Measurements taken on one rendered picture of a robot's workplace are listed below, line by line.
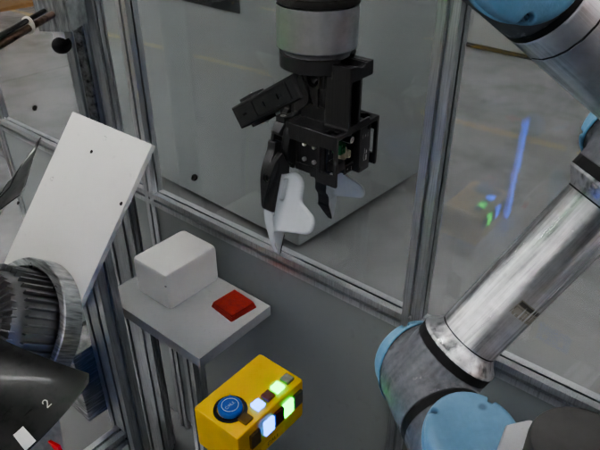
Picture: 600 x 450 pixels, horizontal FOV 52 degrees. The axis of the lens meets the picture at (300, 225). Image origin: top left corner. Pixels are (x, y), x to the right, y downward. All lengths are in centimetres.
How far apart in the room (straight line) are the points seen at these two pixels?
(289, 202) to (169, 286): 92
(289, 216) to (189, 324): 92
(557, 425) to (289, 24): 37
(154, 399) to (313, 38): 174
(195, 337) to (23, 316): 45
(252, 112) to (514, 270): 38
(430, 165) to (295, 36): 62
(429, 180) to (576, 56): 66
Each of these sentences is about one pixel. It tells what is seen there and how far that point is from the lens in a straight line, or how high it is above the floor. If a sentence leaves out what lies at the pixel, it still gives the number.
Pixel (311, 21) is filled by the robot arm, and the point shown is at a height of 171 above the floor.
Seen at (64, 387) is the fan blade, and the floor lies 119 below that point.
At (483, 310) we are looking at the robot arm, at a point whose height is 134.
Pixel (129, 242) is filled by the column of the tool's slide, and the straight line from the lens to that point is 174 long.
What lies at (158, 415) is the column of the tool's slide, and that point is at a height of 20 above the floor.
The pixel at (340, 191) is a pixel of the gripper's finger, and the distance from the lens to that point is 69.
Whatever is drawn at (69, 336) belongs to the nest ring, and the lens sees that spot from 119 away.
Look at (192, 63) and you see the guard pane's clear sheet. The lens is 147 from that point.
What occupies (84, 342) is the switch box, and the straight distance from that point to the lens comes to 155.
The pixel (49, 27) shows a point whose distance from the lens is 142.
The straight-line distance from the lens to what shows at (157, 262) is 153.
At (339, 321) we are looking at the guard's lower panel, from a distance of 145.
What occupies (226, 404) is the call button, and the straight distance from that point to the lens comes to 102.
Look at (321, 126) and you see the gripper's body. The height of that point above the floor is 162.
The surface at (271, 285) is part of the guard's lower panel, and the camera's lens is 155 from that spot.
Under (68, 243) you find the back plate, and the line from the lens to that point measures 127.
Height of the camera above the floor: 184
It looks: 32 degrees down
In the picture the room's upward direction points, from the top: straight up
